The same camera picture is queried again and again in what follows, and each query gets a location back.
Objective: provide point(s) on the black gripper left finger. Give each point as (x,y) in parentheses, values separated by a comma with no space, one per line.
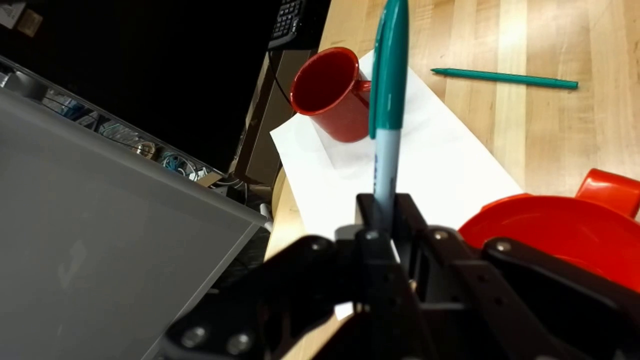
(275,307)

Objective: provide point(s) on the green pencil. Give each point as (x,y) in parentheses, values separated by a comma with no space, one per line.
(508,79)

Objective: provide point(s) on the large black panel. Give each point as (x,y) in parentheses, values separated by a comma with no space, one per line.
(180,70)

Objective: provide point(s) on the large orange-red cup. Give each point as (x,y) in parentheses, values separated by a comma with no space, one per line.
(594,229)

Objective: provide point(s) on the small dark red mug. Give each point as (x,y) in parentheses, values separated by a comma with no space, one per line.
(333,90)

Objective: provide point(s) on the white paper sheet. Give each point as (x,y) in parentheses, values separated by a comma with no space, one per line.
(442,166)

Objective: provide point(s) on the green marker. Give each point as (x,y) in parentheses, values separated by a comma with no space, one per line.
(386,107)

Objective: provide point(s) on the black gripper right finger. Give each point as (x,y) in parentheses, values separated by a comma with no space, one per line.
(506,300)

